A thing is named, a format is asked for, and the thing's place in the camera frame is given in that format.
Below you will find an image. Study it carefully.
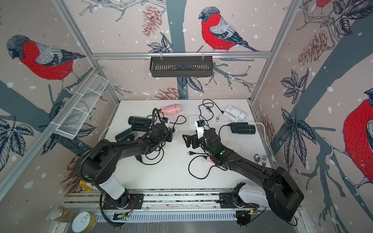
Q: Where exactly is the black cord of back pink dryer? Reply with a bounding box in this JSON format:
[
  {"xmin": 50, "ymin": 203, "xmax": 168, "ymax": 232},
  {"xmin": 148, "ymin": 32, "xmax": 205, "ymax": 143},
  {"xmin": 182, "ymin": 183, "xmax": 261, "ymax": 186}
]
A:
[{"xmin": 154, "ymin": 109, "xmax": 187, "ymax": 132}]

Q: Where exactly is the black cord of pink dryer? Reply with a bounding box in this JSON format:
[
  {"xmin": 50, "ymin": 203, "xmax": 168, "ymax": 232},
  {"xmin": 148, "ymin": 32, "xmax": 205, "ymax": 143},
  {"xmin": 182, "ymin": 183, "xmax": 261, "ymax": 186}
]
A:
[
  {"xmin": 187, "ymin": 150, "xmax": 229, "ymax": 180},
  {"xmin": 154, "ymin": 109, "xmax": 187, "ymax": 132}
]

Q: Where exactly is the pink blow dryer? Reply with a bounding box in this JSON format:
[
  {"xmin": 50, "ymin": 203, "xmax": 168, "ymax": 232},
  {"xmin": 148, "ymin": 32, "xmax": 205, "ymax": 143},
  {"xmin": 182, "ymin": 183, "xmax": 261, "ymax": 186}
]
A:
[
  {"xmin": 207, "ymin": 157, "xmax": 215, "ymax": 164},
  {"xmin": 161, "ymin": 104, "xmax": 182, "ymax": 116}
]

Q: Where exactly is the black cord of white dryer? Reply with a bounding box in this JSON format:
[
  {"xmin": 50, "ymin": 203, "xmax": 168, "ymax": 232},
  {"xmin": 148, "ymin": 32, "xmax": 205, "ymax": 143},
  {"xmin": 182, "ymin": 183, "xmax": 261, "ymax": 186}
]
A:
[{"xmin": 198, "ymin": 98, "xmax": 225, "ymax": 122}]

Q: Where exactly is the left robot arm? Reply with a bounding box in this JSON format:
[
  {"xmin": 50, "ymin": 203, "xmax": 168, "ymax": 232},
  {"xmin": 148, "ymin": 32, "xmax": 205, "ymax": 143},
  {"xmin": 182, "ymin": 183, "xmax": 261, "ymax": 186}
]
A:
[{"xmin": 75, "ymin": 123, "xmax": 173, "ymax": 208}]

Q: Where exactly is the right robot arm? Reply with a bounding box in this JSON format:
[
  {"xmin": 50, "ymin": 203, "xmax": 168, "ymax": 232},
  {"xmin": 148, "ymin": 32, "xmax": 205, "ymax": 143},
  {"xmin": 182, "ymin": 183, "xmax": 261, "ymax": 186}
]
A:
[{"xmin": 182, "ymin": 129, "xmax": 304, "ymax": 222}]

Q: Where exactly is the pink folded blow dryer front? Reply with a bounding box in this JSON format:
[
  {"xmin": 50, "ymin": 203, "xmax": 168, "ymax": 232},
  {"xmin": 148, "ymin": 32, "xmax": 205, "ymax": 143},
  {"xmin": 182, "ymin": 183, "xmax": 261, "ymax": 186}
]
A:
[{"xmin": 207, "ymin": 157, "xmax": 215, "ymax": 164}]

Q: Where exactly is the dark folded blow dryer left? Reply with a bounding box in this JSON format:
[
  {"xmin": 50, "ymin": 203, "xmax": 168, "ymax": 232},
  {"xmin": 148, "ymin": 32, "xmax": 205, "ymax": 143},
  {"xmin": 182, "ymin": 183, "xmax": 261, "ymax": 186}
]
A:
[{"xmin": 128, "ymin": 116, "xmax": 152, "ymax": 132}]

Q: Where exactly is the dark blow dryer right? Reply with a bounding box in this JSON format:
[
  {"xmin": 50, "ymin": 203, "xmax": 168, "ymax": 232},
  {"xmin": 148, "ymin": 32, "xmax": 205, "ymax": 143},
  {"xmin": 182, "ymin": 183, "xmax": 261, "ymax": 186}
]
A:
[{"xmin": 228, "ymin": 122, "xmax": 256, "ymax": 135}]

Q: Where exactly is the white folded blow dryer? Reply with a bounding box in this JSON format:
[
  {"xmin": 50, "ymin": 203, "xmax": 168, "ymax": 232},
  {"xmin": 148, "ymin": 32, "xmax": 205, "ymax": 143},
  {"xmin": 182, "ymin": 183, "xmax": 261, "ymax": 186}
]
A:
[{"xmin": 223, "ymin": 105, "xmax": 247, "ymax": 120}]

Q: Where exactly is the yellow pot with lid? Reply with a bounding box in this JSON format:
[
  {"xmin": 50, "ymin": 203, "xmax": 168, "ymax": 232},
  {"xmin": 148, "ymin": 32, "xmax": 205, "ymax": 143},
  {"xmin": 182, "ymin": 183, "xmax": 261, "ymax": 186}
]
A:
[{"xmin": 79, "ymin": 181, "xmax": 93, "ymax": 192}]

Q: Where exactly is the tin can with lid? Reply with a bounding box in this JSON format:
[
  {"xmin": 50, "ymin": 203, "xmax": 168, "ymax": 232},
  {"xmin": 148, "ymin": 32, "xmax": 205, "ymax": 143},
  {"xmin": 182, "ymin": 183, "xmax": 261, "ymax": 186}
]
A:
[{"xmin": 71, "ymin": 212, "xmax": 97, "ymax": 233}]

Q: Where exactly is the glass jar with lid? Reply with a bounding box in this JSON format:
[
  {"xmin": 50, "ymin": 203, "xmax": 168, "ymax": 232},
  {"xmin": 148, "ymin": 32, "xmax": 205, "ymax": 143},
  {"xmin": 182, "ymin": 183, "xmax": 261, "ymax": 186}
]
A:
[{"xmin": 46, "ymin": 206, "xmax": 79, "ymax": 223}]

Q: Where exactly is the black cord of front pink dryer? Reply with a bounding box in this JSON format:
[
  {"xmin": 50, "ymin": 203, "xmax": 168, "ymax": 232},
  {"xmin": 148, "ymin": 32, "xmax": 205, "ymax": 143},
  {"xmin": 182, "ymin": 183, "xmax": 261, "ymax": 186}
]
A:
[{"xmin": 187, "ymin": 150, "xmax": 229, "ymax": 180}]

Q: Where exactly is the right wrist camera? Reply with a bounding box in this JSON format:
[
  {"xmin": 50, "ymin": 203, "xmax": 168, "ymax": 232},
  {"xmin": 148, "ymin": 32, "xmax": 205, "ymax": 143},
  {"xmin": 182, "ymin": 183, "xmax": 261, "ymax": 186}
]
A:
[{"xmin": 195, "ymin": 120, "xmax": 206, "ymax": 139}]

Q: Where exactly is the white cable of right strip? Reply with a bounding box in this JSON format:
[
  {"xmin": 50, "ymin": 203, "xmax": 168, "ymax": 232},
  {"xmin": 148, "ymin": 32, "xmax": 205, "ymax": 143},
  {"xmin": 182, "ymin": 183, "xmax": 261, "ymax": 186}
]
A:
[{"xmin": 201, "ymin": 117, "xmax": 267, "ymax": 146}]

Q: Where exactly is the spoon with red handle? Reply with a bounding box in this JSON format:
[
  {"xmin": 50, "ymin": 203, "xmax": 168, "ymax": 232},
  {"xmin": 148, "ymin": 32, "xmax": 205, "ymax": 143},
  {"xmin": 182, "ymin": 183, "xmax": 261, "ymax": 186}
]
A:
[{"xmin": 254, "ymin": 154, "xmax": 261, "ymax": 163}]

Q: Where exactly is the black metal wall shelf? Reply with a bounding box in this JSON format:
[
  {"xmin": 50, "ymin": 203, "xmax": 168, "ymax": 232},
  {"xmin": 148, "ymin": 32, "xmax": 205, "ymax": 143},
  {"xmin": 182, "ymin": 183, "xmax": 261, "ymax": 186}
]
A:
[{"xmin": 150, "ymin": 56, "xmax": 213, "ymax": 78}]

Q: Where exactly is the white wire mesh basket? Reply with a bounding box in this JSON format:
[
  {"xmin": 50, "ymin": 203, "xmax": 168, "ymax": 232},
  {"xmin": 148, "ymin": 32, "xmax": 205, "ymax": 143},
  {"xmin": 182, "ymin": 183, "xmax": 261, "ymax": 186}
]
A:
[{"xmin": 53, "ymin": 73, "xmax": 109, "ymax": 139}]

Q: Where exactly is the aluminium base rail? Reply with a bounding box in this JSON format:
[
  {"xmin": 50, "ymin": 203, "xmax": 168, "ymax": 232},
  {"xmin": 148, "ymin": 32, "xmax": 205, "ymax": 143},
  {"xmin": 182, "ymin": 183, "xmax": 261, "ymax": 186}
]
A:
[{"xmin": 62, "ymin": 188, "xmax": 233, "ymax": 212}]

